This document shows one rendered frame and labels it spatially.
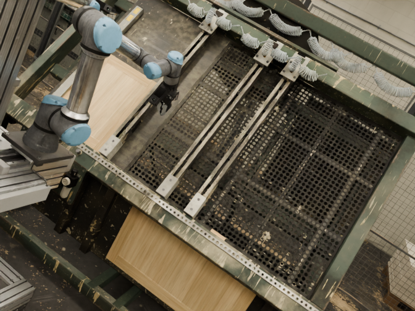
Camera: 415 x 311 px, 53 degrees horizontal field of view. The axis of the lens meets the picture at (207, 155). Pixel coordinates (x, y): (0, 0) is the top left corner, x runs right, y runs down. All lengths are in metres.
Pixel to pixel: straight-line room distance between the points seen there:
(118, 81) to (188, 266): 1.20
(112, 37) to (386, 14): 5.90
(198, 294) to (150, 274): 0.32
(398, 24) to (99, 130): 5.45
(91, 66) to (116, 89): 1.01
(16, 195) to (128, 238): 1.11
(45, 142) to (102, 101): 0.82
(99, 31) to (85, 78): 0.20
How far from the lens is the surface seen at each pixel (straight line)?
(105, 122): 2.58
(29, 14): 1.78
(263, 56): 2.63
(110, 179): 2.40
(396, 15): 7.17
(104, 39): 1.62
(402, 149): 2.62
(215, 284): 2.57
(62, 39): 2.93
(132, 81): 2.68
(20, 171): 1.89
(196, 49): 2.70
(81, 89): 1.71
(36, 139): 1.91
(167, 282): 2.69
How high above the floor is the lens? 1.87
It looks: 17 degrees down
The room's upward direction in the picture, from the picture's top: 29 degrees clockwise
